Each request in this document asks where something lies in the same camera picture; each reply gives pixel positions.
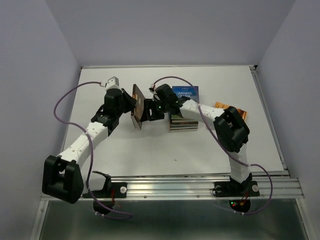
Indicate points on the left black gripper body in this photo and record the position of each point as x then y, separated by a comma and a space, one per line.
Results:
119, 110

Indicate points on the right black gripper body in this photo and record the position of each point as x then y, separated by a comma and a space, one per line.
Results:
165, 105

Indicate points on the dark red orange book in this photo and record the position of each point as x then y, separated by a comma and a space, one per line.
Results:
137, 112

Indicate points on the Tale of Two Cities book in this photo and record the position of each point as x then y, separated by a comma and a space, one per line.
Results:
183, 122

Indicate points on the Three Days to See book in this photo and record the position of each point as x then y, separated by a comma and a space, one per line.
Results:
176, 126

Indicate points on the orange Huckleberry Finn book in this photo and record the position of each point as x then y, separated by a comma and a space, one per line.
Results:
242, 113

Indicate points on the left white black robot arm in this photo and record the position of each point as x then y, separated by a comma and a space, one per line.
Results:
62, 178

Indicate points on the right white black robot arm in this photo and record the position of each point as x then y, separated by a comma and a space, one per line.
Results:
225, 125

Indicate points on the white table board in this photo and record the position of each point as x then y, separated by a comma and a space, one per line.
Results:
154, 150

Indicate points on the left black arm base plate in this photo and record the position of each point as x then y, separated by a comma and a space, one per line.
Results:
112, 190

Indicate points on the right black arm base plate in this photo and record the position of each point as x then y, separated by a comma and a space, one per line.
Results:
228, 189

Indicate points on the aluminium front rail frame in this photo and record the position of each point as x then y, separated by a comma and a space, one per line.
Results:
183, 207

